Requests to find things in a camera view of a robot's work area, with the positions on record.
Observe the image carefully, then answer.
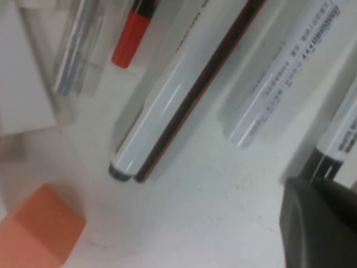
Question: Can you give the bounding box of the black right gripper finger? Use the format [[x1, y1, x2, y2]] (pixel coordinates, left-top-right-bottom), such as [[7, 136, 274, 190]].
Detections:
[[279, 175, 357, 268]]

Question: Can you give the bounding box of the whiteboard marker with black cap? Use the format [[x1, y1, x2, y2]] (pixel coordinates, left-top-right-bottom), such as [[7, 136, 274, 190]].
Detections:
[[108, 0, 253, 183], [306, 83, 357, 181]]

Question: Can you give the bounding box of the all white marker pen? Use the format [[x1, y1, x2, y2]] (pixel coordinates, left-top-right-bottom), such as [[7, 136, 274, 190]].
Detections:
[[228, 0, 340, 148]]

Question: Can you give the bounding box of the thin red marker pen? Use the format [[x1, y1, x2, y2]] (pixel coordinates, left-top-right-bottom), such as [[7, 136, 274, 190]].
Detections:
[[110, 0, 157, 69]]

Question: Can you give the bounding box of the grey transparent pen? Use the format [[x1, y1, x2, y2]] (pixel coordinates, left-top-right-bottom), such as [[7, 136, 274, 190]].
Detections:
[[53, 0, 104, 96]]

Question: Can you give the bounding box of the dark red pencil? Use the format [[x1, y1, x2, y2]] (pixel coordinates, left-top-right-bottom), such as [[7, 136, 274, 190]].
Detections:
[[134, 0, 269, 184]]

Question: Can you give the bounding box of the orange cube eraser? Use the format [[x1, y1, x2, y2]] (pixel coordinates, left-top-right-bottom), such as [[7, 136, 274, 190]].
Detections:
[[0, 182, 87, 268]]

